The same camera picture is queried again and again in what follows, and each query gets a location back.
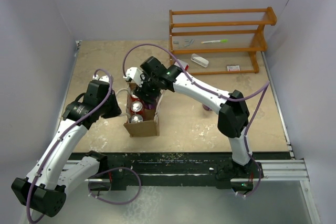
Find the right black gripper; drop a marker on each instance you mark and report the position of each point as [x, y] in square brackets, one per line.
[141, 92]

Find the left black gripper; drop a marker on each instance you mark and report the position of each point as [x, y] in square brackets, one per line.
[116, 110]

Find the purple fanta can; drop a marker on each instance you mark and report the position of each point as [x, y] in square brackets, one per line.
[149, 106]
[206, 108]
[136, 118]

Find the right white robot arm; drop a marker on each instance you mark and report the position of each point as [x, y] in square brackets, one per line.
[232, 111]

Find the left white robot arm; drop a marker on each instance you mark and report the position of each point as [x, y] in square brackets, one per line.
[46, 187]

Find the red cola can far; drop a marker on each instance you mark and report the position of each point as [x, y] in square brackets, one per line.
[133, 97]

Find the red cola can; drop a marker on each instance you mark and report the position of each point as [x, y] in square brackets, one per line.
[133, 97]
[137, 107]

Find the white and red box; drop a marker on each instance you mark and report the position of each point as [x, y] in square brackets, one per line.
[184, 65]

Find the red cola can middle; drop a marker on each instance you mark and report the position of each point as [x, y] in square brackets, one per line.
[137, 107]

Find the white stapler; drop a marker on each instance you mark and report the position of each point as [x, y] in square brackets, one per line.
[199, 60]

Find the small red label card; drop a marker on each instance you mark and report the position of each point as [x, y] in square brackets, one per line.
[233, 68]

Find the orange wooden shelf rack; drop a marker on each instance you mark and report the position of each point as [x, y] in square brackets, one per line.
[244, 29]

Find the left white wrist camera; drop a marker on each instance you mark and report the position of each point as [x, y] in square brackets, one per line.
[103, 78]

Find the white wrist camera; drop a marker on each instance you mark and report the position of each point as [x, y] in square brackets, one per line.
[103, 78]
[134, 74]

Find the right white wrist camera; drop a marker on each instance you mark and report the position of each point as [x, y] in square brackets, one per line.
[134, 74]

